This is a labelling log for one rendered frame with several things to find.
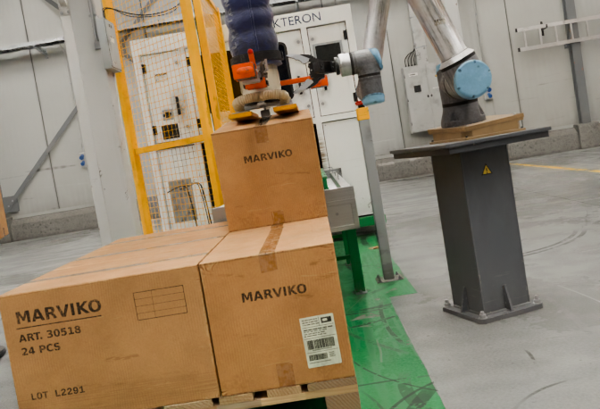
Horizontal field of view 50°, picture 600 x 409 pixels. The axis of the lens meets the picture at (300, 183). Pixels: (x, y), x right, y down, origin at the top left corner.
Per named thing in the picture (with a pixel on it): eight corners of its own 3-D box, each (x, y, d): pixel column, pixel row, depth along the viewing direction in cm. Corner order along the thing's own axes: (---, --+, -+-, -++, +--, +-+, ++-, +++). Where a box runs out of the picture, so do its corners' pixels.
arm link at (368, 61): (384, 70, 251) (380, 45, 250) (353, 76, 251) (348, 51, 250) (381, 71, 260) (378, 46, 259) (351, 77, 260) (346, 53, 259)
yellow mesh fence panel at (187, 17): (148, 296, 442) (93, -10, 431) (159, 292, 450) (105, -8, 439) (237, 298, 387) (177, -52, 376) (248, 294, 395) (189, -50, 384)
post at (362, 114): (382, 279, 376) (355, 109, 371) (394, 277, 376) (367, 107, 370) (384, 280, 369) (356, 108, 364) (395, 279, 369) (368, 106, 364)
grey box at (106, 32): (114, 73, 395) (106, 24, 394) (123, 71, 395) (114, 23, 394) (104, 69, 376) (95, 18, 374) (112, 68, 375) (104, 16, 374)
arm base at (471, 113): (474, 119, 287) (470, 96, 286) (494, 118, 268) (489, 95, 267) (435, 128, 284) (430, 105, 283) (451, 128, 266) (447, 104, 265)
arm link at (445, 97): (471, 97, 283) (464, 57, 281) (483, 96, 266) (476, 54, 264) (437, 104, 283) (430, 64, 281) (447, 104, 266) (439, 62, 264)
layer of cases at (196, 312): (133, 320, 309) (119, 238, 307) (337, 287, 307) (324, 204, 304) (21, 429, 190) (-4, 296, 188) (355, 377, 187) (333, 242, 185)
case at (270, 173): (241, 203, 315) (226, 122, 309) (321, 189, 314) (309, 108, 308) (229, 232, 256) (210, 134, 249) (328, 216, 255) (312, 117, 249)
